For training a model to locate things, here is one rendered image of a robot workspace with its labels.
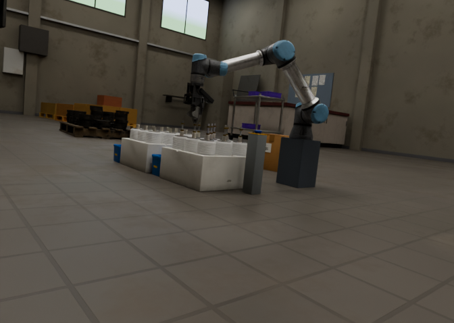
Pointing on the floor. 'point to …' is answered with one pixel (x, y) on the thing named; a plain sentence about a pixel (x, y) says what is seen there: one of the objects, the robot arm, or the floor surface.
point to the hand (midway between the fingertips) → (196, 121)
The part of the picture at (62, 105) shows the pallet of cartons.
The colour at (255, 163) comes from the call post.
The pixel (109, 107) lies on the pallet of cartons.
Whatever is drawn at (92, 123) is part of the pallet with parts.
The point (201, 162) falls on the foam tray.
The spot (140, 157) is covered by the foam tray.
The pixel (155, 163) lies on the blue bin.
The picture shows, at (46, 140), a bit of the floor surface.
